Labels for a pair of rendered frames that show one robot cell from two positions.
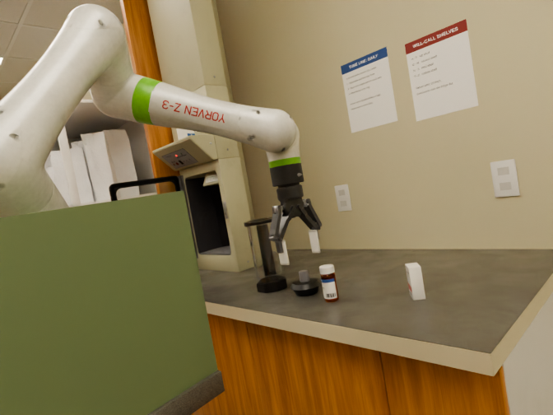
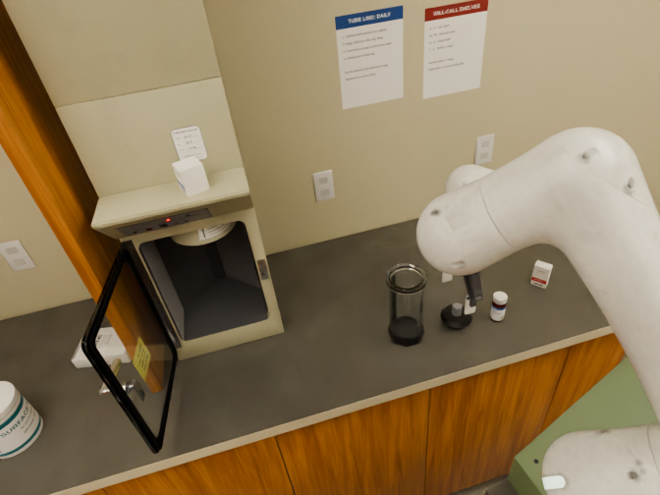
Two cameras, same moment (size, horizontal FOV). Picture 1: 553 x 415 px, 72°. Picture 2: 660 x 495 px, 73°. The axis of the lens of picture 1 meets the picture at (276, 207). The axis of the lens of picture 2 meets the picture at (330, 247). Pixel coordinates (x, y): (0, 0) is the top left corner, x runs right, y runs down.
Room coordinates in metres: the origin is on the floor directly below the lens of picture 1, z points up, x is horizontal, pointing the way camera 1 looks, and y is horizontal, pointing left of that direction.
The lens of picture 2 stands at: (0.91, 0.89, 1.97)
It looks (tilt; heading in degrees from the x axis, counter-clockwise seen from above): 38 degrees down; 303
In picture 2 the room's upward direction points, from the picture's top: 8 degrees counter-clockwise
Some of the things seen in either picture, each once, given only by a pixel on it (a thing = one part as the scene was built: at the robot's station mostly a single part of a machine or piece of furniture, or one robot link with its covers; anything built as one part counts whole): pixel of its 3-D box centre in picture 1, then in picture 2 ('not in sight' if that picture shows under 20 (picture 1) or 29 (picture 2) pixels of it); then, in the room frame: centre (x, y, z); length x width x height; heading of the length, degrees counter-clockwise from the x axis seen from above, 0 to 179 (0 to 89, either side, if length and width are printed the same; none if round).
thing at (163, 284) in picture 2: (229, 209); (208, 257); (1.76, 0.22, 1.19); 0.26 x 0.24 x 0.35; 43
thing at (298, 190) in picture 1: (291, 201); not in sight; (1.10, -0.05, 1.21); 0.08 x 0.07 x 0.09; 133
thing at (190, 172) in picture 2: (186, 133); (191, 176); (1.60, 0.31, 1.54); 0.05 x 0.05 x 0.06; 62
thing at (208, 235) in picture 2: (221, 177); (200, 217); (1.73, 0.22, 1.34); 0.18 x 0.18 x 0.05
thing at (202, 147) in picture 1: (183, 154); (179, 212); (1.64, 0.35, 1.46); 0.32 x 0.11 x 0.10; 43
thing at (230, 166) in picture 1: (224, 181); (194, 219); (1.76, 0.22, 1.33); 0.32 x 0.25 x 0.77; 43
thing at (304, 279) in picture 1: (304, 282); (456, 313); (1.10, -0.04, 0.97); 0.09 x 0.09 x 0.07
